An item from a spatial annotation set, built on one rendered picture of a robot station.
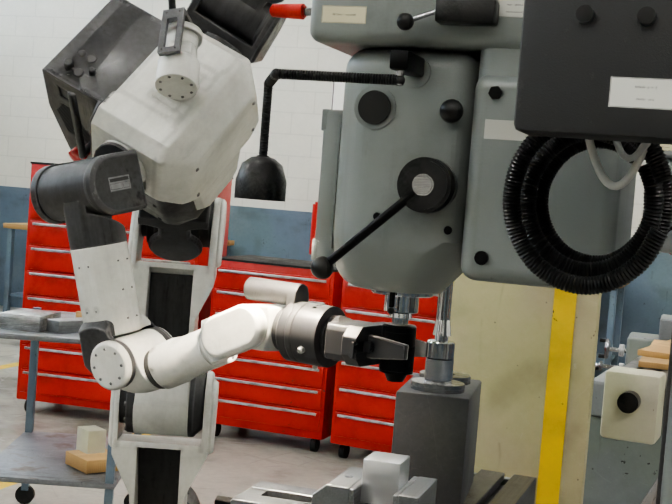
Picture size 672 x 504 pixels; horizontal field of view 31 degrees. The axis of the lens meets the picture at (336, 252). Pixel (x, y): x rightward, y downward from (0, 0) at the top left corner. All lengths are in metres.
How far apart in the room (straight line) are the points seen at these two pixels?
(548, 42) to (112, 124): 0.92
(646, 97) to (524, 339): 2.19
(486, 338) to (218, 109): 1.58
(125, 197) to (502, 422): 1.75
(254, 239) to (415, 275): 9.87
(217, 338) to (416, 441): 0.41
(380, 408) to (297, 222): 5.05
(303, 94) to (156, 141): 9.39
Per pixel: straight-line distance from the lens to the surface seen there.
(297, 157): 11.33
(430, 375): 2.03
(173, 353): 1.88
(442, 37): 1.56
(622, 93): 1.26
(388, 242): 1.59
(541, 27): 1.28
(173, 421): 2.34
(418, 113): 1.58
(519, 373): 3.42
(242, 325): 1.77
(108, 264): 1.94
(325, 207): 1.69
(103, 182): 1.92
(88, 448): 4.80
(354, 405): 6.52
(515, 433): 3.44
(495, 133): 1.53
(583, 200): 1.51
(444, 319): 2.03
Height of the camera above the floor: 1.44
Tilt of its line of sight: 3 degrees down
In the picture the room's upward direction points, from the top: 4 degrees clockwise
